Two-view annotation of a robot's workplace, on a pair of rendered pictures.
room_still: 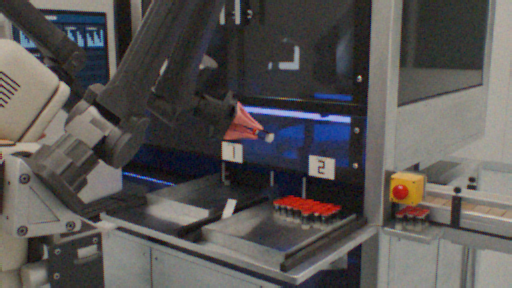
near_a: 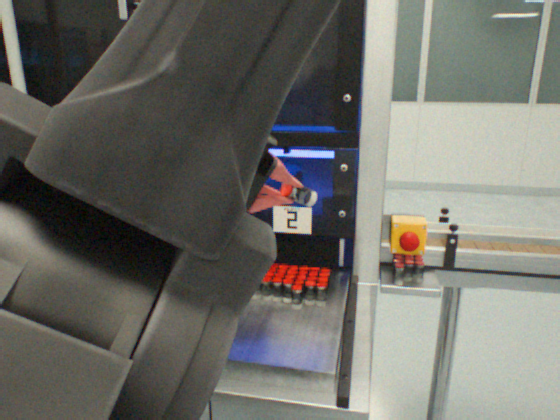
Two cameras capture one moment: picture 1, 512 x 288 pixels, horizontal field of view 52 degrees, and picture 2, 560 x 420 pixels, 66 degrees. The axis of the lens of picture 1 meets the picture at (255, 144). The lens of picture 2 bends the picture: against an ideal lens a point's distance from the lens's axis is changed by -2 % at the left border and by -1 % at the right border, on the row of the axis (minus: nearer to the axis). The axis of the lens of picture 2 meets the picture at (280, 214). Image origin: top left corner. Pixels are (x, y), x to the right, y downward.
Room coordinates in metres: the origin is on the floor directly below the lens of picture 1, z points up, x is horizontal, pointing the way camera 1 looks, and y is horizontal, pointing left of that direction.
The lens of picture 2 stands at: (0.68, 0.24, 1.32)
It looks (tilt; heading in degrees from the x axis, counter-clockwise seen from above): 17 degrees down; 334
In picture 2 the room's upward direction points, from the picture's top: straight up
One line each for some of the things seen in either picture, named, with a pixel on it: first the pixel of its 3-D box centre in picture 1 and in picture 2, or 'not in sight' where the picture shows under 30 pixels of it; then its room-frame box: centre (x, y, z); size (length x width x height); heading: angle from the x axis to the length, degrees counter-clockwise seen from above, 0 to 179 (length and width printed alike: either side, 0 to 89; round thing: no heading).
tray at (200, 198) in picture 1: (214, 194); not in sight; (1.63, 0.13, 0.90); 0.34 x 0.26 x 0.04; 142
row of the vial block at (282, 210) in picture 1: (300, 215); (282, 290); (1.40, -0.12, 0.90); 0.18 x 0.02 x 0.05; 52
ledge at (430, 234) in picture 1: (416, 228); (408, 278); (1.38, -0.44, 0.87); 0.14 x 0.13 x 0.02; 142
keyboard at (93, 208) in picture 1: (92, 211); not in sight; (1.69, 0.55, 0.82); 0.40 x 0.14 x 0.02; 151
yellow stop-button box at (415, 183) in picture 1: (407, 188); (407, 233); (1.36, -0.41, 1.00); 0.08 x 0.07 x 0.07; 142
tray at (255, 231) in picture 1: (281, 226); (273, 315); (1.33, -0.07, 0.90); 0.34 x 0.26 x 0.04; 142
